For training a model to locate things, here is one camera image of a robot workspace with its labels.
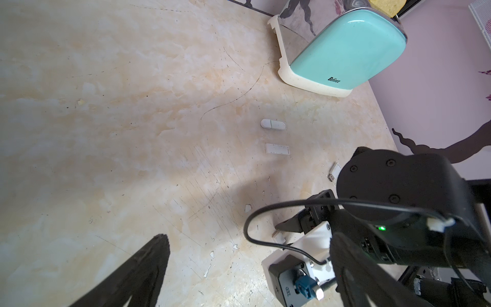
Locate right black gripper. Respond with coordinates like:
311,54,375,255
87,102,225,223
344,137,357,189
275,205,340,234

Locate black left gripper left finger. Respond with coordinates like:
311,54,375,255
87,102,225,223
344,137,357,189
72,234,171,306

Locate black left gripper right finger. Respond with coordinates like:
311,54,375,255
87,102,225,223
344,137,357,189
330,233,430,306

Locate white usb drive green stripe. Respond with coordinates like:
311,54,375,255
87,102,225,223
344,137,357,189
260,119,286,130

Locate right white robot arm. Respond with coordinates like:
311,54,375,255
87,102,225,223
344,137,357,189
263,147,490,306

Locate mint green toaster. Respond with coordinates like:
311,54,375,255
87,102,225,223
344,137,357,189
268,1,407,98

